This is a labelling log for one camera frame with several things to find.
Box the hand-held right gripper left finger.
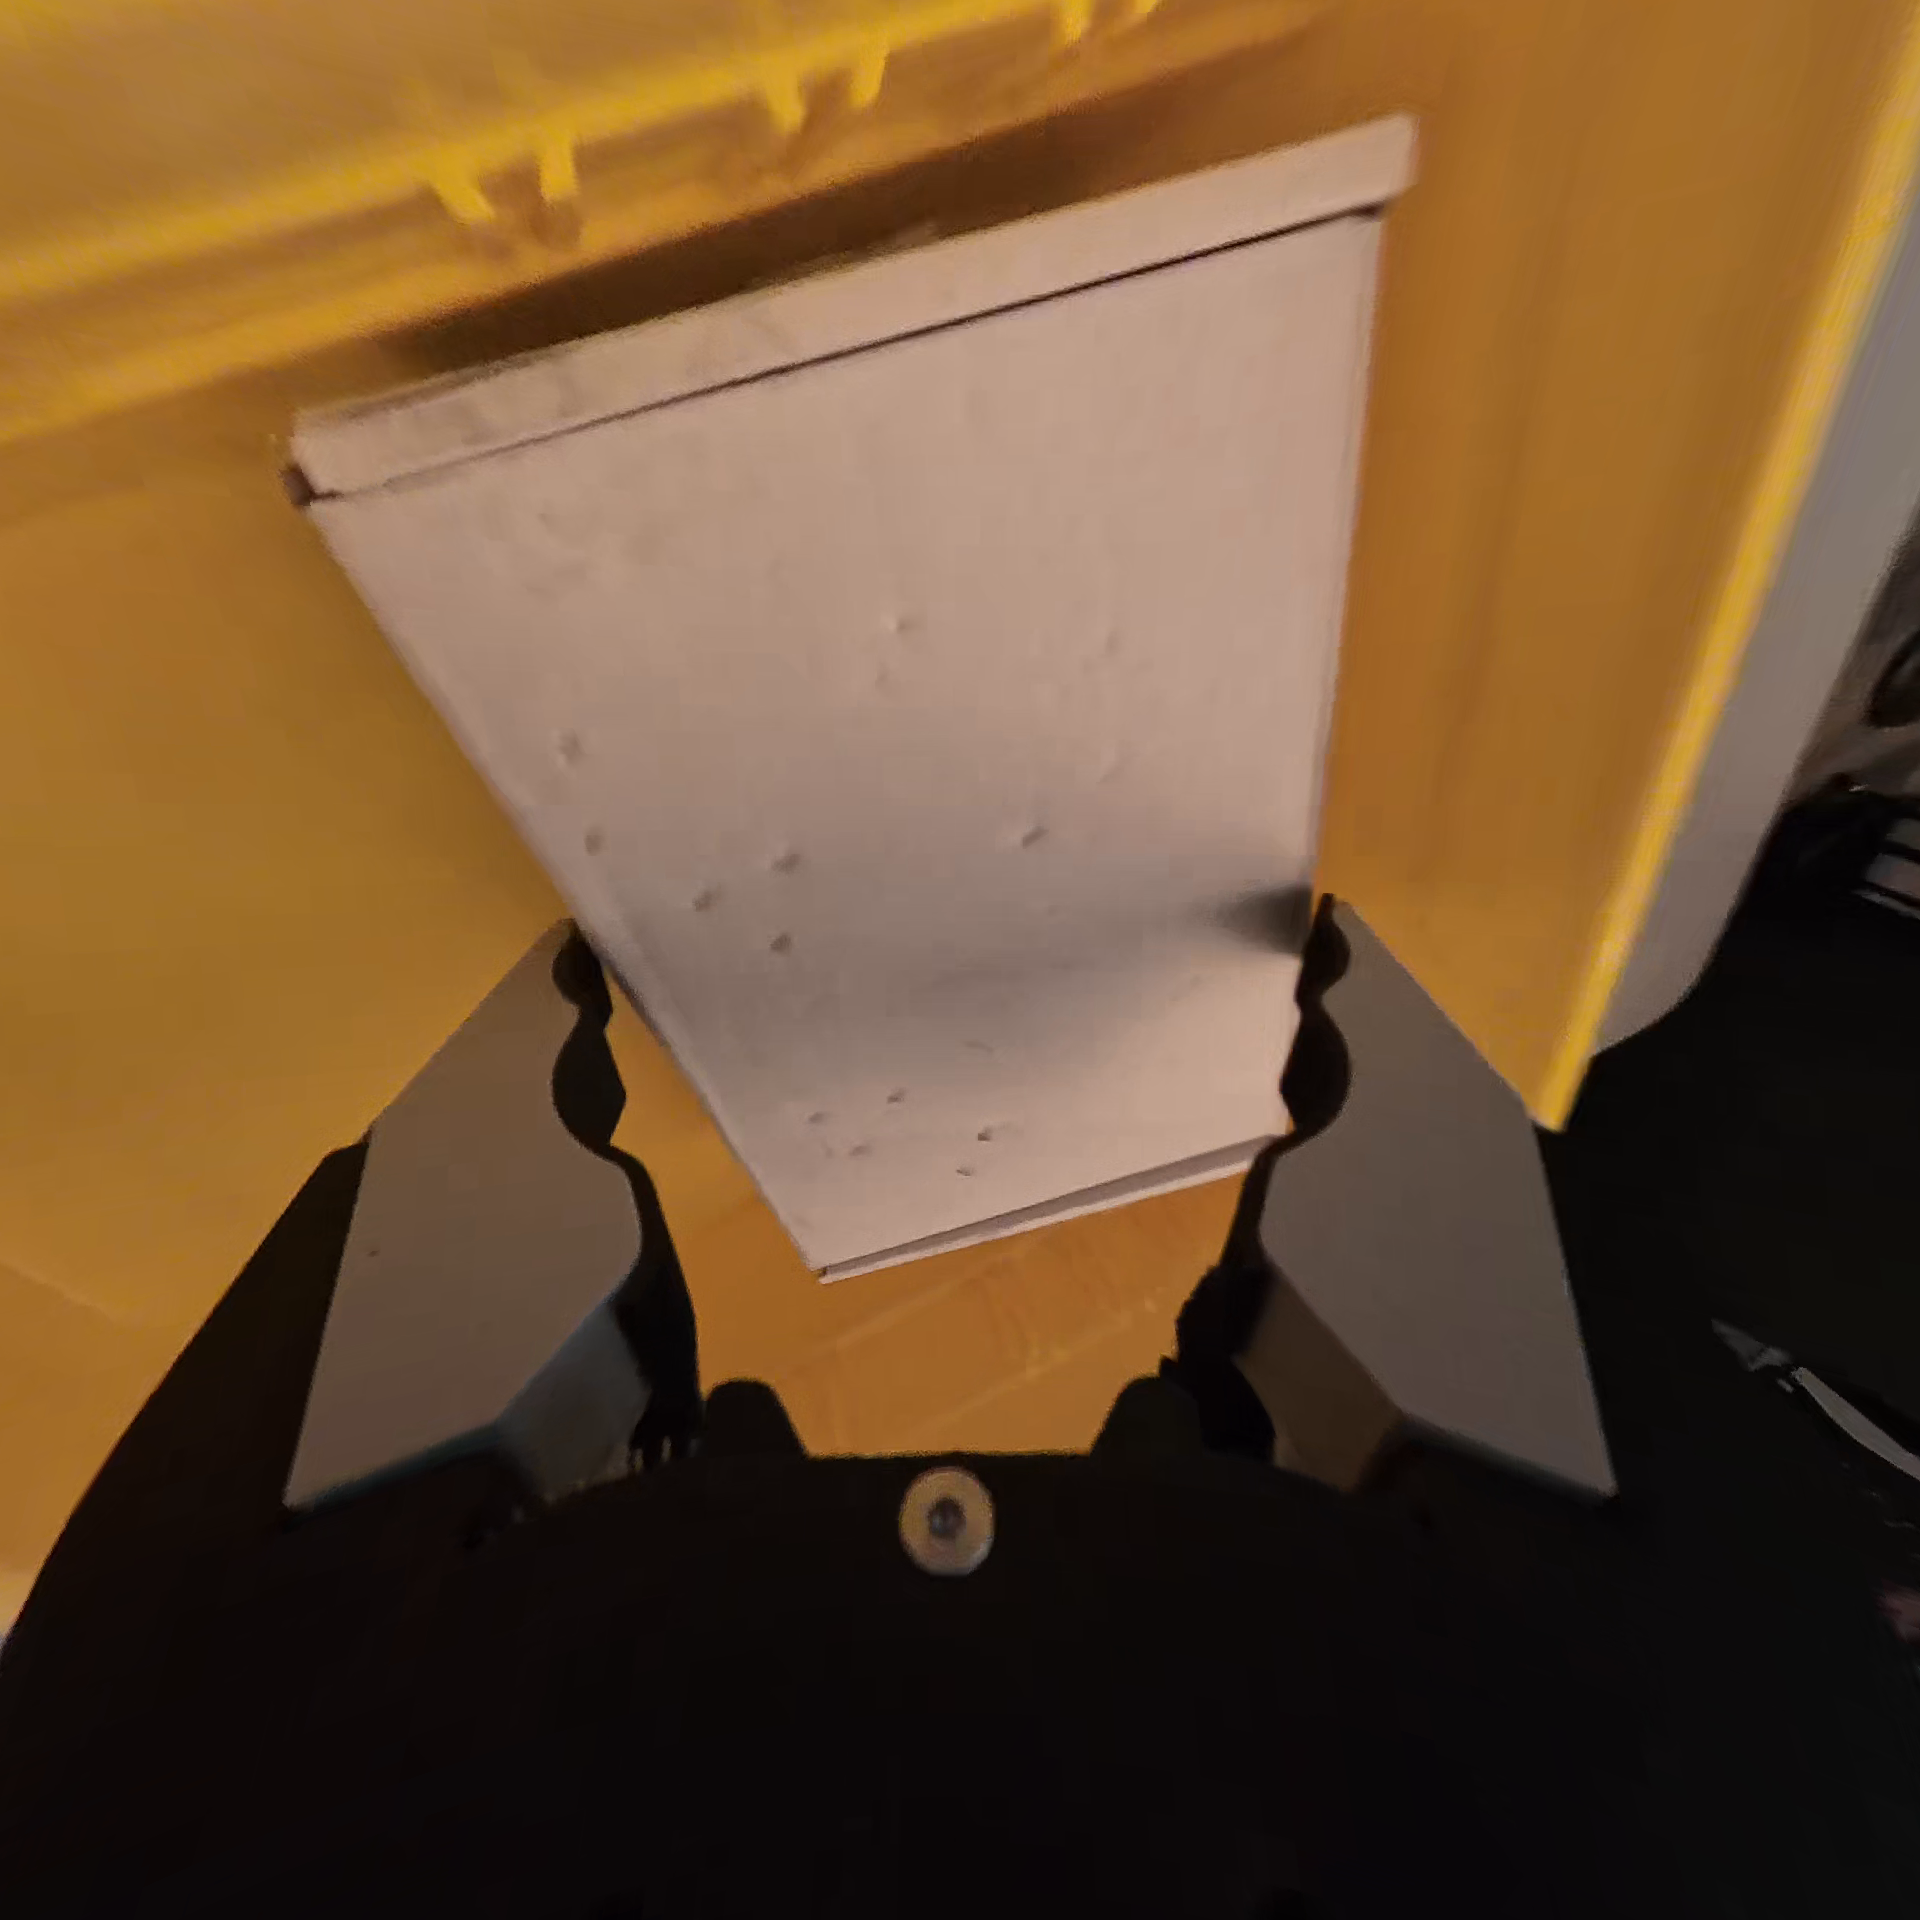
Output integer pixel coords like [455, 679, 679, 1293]
[279, 919, 705, 1510]

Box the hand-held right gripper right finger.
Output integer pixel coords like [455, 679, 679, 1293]
[1175, 892, 1619, 1500]

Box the yellow plastic bin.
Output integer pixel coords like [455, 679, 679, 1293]
[0, 0, 1920, 1635]

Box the white cardboard box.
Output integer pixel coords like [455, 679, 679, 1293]
[279, 114, 1419, 1288]

